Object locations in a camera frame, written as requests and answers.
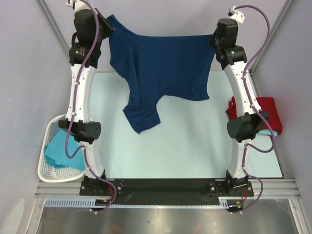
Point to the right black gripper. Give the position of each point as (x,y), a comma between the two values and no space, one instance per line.
(211,40)

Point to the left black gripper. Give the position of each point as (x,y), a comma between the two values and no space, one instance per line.
(108,29)

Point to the navy blue t shirt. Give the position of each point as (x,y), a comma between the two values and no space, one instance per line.
(158,66)

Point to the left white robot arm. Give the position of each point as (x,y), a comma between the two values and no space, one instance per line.
(81,131)

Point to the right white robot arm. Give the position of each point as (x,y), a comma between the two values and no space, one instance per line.
(250,118)

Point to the folded red t shirt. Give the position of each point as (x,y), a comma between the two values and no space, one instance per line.
(267,104)

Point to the folded light blue t shirt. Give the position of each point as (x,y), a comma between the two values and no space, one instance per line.
(267,132)

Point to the grey shirt in basket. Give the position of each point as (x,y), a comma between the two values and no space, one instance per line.
(54,127)

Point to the turquoise t shirt in basket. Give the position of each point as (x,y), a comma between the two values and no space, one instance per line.
(55,156)

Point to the white laundry basket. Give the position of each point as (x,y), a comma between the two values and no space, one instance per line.
(50,174)

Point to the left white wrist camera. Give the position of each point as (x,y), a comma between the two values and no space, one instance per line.
(77,5)

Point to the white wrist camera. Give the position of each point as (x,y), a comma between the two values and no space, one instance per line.
(236,15)
(77,5)

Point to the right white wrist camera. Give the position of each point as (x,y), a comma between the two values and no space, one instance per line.
(236,15)

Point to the aluminium frame rail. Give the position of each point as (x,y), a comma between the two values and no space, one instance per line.
(272,189)

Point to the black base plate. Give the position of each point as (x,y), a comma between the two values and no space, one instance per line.
(164,191)

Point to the light blue cable duct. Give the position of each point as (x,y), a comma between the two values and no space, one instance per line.
(77,202)

